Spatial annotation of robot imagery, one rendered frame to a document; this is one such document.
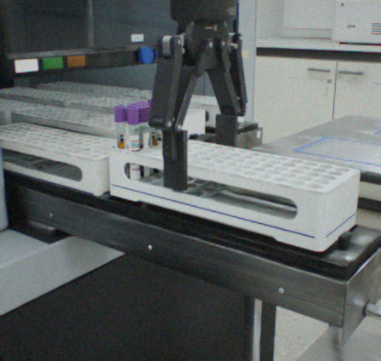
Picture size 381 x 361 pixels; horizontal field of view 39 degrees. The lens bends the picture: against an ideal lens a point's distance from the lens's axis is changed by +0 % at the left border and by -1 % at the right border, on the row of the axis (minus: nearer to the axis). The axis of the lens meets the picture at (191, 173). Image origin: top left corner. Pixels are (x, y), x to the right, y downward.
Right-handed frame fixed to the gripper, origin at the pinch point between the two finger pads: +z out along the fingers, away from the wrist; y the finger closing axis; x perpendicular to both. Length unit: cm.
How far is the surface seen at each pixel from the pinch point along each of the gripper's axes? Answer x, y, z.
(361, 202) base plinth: 55, 234, 84
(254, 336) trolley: 7, 28, 43
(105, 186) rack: 13.5, -3.6, 5.1
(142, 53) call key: 26.1, 18.8, -10.8
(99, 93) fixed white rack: 60, 41, 1
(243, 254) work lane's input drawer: -10.2, -6.7, 7.3
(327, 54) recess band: 81, 234, 3
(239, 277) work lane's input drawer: -9.8, -6.8, 10.0
